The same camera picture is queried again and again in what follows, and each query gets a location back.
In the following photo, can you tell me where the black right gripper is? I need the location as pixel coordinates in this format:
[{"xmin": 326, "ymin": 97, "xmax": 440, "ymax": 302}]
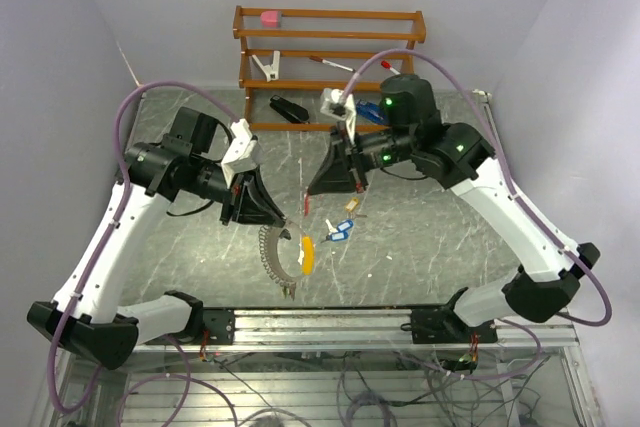
[{"xmin": 308, "ymin": 119, "xmax": 418, "ymax": 195}]

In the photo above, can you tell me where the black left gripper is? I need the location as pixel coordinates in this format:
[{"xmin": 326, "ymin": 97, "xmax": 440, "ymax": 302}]
[{"xmin": 188, "ymin": 157, "xmax": 286, "ymax": 228}]

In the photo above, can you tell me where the large keyring with keys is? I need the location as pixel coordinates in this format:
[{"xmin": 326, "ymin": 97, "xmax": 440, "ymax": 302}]
[{"xmin": 258, "ymin": 220, "xmax": 315, "ymax": 300}]

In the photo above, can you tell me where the red key tag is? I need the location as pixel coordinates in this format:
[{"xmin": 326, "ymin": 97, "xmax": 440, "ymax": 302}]
[{"xmin": 303, "ymin": 191, "xmax": 311, "ymax": 218}]

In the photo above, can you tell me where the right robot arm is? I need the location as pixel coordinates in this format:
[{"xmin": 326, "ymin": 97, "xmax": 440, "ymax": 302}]
[{"xmin": 307, "ymin": 74, "xmax": 600, "ymax": 343}]

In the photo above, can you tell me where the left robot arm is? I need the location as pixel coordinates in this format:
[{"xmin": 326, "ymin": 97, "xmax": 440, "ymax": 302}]
[{"xmin": 27, "ymin": 107, "xmax": 286, "ymax": 370}]

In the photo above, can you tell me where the yellow tagged key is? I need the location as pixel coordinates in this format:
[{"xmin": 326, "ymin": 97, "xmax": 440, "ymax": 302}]
[{"xmin": 345, "ymin": 197, "xmax": 366, "ymax": 219}]

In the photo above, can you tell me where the blue key tag pair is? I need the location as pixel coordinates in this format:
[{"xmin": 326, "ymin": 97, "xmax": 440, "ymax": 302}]
[{"xmin": 323, "ymin": 219, "xmax": 354, "ymax": 242}]

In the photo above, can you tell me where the blue stapler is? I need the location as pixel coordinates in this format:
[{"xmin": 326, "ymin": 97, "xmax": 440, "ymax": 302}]
[{"xmin": 355, "ymin": 100, "xmax": 388, "ymax": 125}]

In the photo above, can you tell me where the black stapler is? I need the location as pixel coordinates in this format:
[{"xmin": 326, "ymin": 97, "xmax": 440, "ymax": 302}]
[{"xmin": 269, "ymin": 95, "xmax": 310, "ymax": 124}]

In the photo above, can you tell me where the wooden three-tier shelf rack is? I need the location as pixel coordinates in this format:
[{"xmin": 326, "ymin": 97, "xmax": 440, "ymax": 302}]
[{"xmin": 232, "ymin": 5, "xmax": 427, "ymax": 131}]

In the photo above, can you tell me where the white clip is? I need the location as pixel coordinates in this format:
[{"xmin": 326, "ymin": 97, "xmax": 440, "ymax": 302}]
[{"xmin": 251, "ymin": 50, "xmax": 281, "ymax": 82}]

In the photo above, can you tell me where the red-capped white marker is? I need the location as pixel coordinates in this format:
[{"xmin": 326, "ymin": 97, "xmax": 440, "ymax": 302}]
[{"xmin": 380, "ymin": 60, "xmax": 400, "ymax": 75}]

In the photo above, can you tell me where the pink eraser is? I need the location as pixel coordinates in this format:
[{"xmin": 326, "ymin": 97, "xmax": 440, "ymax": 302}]
[{"xmin": 259, "ymin": 10, "xmax": 282, "ymax": 29}]

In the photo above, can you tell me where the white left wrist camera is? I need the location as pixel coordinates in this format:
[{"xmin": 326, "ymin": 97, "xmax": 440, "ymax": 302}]
[{"xmin": 221, "ymin": 118, "xmax": 262, "ymax": 188}]

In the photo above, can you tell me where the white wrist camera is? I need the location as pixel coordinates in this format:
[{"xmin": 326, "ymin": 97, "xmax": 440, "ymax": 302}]
[
  {"xmin": 320, "ymin": 88, "xmax": 357, "ymax": 144},
  {"xmin": 221, "ymin": 118, "xmax": 262, "ymax": 188}
]

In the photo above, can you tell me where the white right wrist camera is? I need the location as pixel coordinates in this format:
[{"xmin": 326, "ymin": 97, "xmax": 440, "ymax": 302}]
[{"xmin": 320, "ymin": 88, "xmax": 357, "ymax": 144}]

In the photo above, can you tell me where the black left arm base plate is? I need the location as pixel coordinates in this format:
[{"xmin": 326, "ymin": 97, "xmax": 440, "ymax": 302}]
[{"xmin": 203, "ymin": 308, "xmax": 236, "ymax": 345}]

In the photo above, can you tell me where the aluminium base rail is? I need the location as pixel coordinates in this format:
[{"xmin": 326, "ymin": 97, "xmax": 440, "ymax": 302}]
[{"xmin": 117, "ymin": 308, "xmax": 578, "ymax": 352}]

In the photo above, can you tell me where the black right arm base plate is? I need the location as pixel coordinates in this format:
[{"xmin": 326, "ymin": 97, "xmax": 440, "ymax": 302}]
[{"xmin": 400, "ymin": 305, "xmax": 498, "ymax": 345}]

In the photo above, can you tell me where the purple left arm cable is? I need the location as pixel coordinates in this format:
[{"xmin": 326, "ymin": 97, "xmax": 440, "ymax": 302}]
[{"xmin": 49, "ymin": 79, "xmax": 239, "ymax": 427}]

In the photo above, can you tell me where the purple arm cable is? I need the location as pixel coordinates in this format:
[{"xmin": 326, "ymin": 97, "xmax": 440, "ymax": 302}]
[
  {"xmin": 342, "ymin": 49, "xmax": 614, "ymax": 381},
  {"xmin": 49, "ymin": 79, "xmax": 239, "ymax": 427}
]

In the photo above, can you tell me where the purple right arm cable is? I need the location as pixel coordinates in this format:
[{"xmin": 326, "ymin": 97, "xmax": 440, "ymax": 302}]
[{"xmin": 342, "ymin": 49, "xmax": 614, "ymax": 381}]

